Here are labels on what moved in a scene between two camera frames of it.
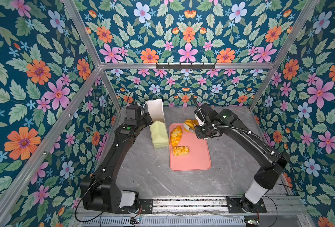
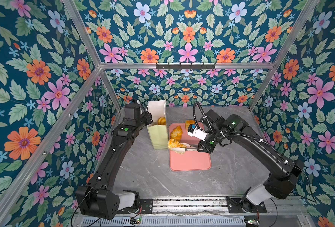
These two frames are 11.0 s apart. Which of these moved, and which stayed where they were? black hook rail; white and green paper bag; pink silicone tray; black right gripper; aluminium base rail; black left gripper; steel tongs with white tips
Moved: black right gripper; steel tongs with white tips
Stayed: white and green paper bag; black hook rail; pink silicone tray; black left gripper; aluminium base rail
